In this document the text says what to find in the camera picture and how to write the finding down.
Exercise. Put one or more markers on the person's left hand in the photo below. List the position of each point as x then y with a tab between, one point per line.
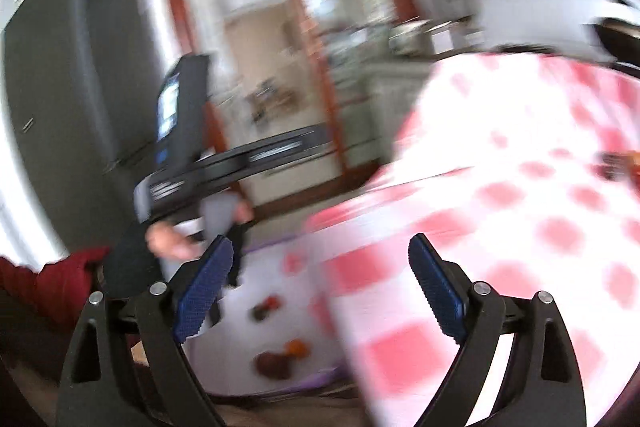
166	242

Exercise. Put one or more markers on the white purple-rimmed box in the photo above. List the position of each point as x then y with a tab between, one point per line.
278	306

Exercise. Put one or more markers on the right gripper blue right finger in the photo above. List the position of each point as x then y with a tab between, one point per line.
440	284

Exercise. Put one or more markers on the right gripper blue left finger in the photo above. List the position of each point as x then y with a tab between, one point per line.
197	287

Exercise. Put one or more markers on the dark grey refrigerator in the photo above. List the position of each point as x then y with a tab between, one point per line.
82	79

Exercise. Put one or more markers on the red wooden door frame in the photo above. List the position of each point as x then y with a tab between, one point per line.
281	65

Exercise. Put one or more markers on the red white checkered tablecloth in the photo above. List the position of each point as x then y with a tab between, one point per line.
497	167

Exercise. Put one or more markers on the black frying pan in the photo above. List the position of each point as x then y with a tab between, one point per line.
620	39

